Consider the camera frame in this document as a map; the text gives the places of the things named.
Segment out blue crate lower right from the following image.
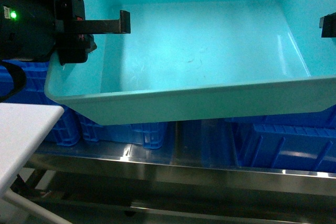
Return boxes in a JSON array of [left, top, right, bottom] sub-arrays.
[[226, 106, 335, 173]]

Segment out blue crate lower left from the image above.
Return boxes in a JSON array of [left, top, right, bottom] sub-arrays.
[[1, 59, 167, 149]]

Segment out light cyan plastic bin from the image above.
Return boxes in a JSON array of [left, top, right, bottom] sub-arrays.
[[45, 0, 335, 125]]

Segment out white table board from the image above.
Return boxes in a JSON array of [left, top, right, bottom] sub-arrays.
[[1, 103, 64, 197]]

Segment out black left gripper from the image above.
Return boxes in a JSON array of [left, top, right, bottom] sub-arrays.
[[55, 0, 131, 66]]

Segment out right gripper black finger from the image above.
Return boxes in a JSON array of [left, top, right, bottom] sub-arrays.
[[319, 13, 336, 38]]

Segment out blue crate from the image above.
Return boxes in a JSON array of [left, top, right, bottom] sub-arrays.
[[1, 59, 167, 149], [226, 106, 335, 173]]

